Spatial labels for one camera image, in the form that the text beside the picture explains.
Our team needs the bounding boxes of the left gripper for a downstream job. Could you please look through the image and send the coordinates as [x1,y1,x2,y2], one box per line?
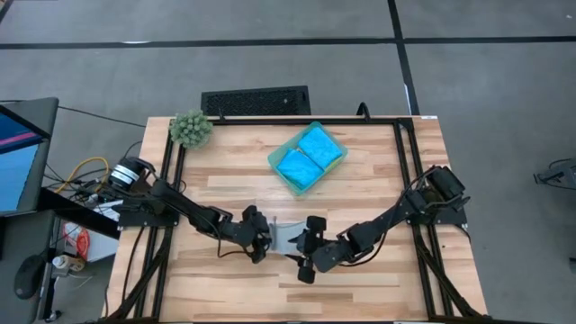
[240,204,279,265]

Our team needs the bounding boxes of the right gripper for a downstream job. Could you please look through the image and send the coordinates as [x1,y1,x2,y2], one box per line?
[283,214,362,286]

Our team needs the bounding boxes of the grey microfiber towel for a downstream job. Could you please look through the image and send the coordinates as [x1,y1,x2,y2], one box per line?
[268,218,308,256]

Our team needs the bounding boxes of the teal microfiber towel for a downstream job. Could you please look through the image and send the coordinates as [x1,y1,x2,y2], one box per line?
[275,148,325,191]
[296,125,345,170]

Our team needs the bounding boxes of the yellow microfiber towel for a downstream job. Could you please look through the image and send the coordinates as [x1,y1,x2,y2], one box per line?
[321,152,347,176]

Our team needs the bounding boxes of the teal plastic bin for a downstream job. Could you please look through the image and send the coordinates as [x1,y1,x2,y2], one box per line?
[266,120,349,197]

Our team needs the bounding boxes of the artificial green potted plant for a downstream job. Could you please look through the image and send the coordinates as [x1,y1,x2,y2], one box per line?
[168,109,214,151]

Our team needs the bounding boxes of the black perforated computer case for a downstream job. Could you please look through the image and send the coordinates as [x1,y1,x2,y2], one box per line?
[200,85,312,117]

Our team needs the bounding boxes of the orange and white package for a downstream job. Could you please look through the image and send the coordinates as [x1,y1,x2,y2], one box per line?
[62,220,120,264]

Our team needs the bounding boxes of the small white bottle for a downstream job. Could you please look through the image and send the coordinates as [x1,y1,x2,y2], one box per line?
[50,254,86,279]

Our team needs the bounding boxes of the dark grey desk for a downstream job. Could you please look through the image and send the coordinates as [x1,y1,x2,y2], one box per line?
[0,186,122,324]

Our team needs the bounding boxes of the black computer mouse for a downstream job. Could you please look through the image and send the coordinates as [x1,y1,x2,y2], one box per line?
[13,254,47,301]

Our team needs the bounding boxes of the desktop monitor with blue screen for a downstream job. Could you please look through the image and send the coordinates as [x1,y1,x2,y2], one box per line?
[0,96,60,218]

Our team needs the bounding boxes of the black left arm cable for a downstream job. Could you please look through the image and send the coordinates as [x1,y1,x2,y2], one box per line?
[214,211,256,261]

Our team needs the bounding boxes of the black aluminium table frame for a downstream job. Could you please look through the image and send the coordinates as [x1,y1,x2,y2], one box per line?
[105,115,486,323]

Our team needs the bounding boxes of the black cable loop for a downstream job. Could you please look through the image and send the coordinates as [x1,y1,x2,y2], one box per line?
[355,101,373,122]

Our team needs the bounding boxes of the yellow cable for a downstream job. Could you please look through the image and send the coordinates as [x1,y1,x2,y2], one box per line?
[56,156,111,194]

